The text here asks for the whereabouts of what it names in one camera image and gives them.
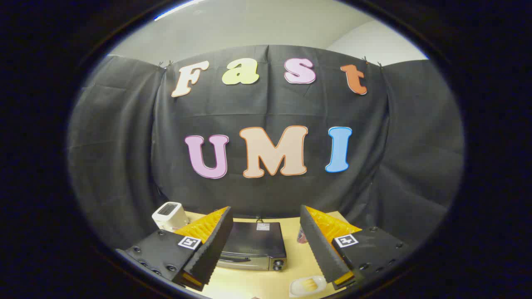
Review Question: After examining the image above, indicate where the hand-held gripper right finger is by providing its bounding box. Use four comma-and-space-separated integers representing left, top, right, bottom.
300, 204, 412, 290

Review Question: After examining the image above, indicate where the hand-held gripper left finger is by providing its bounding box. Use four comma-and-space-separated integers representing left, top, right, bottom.
116, 206, 234, 292

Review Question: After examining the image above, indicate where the black toaster oven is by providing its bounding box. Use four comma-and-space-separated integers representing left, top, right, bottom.
216, 221, 288, 272

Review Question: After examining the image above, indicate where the white pop-up toaster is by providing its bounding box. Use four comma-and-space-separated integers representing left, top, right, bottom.
152, 202, 190, 232

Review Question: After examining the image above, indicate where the white oval plate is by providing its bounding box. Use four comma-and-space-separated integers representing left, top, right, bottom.
289, 275, 328, 298

